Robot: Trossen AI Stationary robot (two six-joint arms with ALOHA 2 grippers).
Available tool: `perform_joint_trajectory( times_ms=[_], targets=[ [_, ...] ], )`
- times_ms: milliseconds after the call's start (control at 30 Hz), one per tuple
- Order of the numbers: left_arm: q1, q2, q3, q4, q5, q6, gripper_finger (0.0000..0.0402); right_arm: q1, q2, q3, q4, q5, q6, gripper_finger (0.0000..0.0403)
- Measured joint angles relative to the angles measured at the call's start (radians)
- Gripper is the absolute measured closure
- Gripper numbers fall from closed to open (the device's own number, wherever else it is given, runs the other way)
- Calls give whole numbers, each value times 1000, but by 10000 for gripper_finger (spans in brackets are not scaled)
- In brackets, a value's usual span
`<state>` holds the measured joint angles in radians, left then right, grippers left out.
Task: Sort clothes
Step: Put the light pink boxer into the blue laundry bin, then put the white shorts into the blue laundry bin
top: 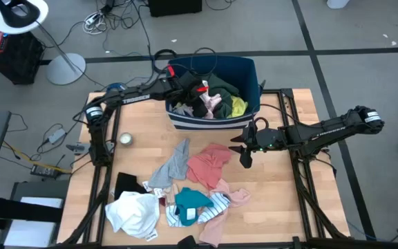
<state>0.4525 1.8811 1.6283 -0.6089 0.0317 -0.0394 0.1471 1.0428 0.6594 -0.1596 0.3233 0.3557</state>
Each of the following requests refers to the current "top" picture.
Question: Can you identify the yellow garment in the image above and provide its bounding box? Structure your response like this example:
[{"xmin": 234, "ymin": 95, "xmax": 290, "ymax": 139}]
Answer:
[{"xmin": 231, "ymin": 95, "xmax": 249, "ymax": 119}]

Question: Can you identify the grey cabinet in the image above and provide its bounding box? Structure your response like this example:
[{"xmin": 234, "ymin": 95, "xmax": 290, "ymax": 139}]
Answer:
[{"xmin": 0, "ymin": 179, "xmax": 70, "ymax": 249}]

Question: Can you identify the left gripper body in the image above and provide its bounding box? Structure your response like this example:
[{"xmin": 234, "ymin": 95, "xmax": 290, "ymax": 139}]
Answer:
[{"xmin": 175, "ymin": 71, "xmax": 207, "ymax": 101}]

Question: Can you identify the grey metal bracket plate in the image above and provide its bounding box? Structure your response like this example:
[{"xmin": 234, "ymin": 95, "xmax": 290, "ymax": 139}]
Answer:
[{"xmin": 66, "ymin": 142, "xmax": 91, "ymax": 156}]

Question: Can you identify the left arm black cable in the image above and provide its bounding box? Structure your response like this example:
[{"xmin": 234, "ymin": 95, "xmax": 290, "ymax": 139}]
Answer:
[{"xmin": 189, "ymin": 46, "xmax": 219, "ymax": 79}]

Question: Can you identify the beige checked garment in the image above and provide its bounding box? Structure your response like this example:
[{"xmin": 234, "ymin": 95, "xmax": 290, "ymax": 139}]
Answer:
[{"xmin": 164, "ymin": 183, "xmax": 181, "ymax": 205}]

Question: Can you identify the coral garment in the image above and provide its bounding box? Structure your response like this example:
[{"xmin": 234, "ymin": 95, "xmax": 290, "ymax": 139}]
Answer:
[{"xmin": 186, "ymin": 143, "xmax": 234, "ymax": 190}]

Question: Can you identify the black garment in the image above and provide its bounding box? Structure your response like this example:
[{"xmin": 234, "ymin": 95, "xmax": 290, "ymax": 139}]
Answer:
[{"xmin": 114, "ymin": 172, "xmax": 148, "ymax": 201}]

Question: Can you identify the dark green sweater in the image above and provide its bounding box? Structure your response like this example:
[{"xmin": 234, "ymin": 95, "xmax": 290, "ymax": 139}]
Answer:
[{"xmin": 205, "ymin": 73, "xmax": 242, "ymax": 119}]

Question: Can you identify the grey power brick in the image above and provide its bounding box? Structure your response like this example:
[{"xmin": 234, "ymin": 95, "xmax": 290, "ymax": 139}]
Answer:
[{"xmin": 46, "ymin": 127, "xmax": 67, "ymax": 145}]

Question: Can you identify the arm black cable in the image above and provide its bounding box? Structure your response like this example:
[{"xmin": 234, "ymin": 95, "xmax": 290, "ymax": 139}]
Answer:
[
  {"xmin": 252, "ymin": 103, "xmax": 305, "ymax": 133},
  {"xmin": 189, "ymin": 46, "xmax": 219, "ymax": 79}
]

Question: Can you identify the black aluminium table frame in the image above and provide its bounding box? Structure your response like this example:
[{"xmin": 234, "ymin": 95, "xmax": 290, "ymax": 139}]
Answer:
[{"xmin": 60, "ymin": 88, "xmax": 351, "ymax": 249}]

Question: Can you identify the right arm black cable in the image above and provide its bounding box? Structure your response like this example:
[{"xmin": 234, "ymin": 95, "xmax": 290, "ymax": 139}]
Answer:
[{"xmin": 252, "ymin": 103, "xmax": 305, "ymax": 133}]

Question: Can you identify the white power strip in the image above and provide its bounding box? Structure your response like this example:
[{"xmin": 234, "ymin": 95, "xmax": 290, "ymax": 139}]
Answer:
[{"xmin": 82, "ymin": 10, "xmax": 108, "ymax": 35}]

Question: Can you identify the navy white-striped fabric basket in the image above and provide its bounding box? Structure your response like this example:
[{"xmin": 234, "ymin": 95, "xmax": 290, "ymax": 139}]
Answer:
[{"xmin": 165, "ymin": 55, "xmax": 263, "ymax": 131}]

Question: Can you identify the coiled black cable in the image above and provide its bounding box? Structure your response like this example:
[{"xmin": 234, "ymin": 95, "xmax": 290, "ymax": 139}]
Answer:
[{"xmin": 152, "ymin": 48, "xmax": 179, "ymax": 75}]

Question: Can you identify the black box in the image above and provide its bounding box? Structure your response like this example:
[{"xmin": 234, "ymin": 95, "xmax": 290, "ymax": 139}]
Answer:
[{"xmin": 148, "ymin": 0, "xmax": 203, "ymax": 18}]

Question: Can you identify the blue floor cable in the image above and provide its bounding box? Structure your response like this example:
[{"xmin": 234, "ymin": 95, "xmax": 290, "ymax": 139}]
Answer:
[{"xmin": 347, "ymin": 221, "xmax": 398, "ymax": 243}]

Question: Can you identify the white garment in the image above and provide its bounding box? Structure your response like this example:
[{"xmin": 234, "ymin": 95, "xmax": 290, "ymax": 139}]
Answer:
[{"xmin": 104, "ymin": 190, "xmax": 161, "ymax": 239}]

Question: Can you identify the white round floor stand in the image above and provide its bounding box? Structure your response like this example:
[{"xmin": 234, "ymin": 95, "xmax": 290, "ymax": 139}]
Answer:
[{"xmin": 0, "ymin": 0, "xmax": 87, "ymax": 86}]

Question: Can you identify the white striped sock dark heel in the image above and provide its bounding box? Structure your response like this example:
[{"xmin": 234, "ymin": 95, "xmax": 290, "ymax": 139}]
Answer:
[{"xmin": 165, "ymin": 204, "xmax": 186, "ymax": 228}]

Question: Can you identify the white teal-striped sock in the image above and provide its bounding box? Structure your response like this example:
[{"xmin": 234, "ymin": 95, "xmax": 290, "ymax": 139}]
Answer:
[{"xmin": 197, "ymin": 192, "xmax": 231, "ymax": 224}]

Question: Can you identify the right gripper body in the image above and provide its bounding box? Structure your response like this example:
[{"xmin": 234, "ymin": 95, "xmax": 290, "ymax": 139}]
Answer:
[{"xmin": 240, "ymin": 119, "xmax": 268, "ymax": 169}]

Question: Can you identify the yellow cable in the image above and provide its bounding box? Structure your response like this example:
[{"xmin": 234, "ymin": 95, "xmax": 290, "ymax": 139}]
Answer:
[{"xmin": 1, "ymin": 140, "xmax": 72, "ymax": 174}]

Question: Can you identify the black rounded object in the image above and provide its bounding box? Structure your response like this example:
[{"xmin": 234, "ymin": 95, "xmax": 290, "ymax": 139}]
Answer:
[{"xmin": 177, "ymin": 235, "xmax": 197, "ymax": 249}]

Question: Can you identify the teal knit garment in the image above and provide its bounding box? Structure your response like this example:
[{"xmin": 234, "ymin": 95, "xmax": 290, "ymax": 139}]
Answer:
[{"xmin": 174, "ymin": 187, "xmax": 215, "ymax": 228}]

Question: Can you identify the grey garment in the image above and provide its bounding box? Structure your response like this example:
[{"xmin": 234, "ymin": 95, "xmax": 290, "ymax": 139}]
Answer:
[{"xmin": 147, "ymin": 138, "xmax": 191, "ymax": 190}]

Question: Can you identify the black power adapter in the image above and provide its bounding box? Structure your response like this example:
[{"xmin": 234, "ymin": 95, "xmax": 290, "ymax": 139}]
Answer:
[{"xmin": 30, "ymin": 164, "xmax": 60, "ymax": 179}]

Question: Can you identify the black curved object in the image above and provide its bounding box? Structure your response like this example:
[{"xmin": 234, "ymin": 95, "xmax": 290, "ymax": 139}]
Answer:
[{"xmin": 0, "ymin": 0, "xmax": 41, "ymax": 28}]

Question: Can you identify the white object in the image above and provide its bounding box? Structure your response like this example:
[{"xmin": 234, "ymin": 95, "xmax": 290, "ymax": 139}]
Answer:
[{"xmin": 326, "ymin": 0, "xmax": 351, "ymax": 10}]

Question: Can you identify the black crate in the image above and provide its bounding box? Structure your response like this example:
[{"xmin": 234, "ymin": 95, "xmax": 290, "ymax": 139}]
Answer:
[{"xmin": 0, "ymin": 29, "xmax": 46, "ymax": 86}]

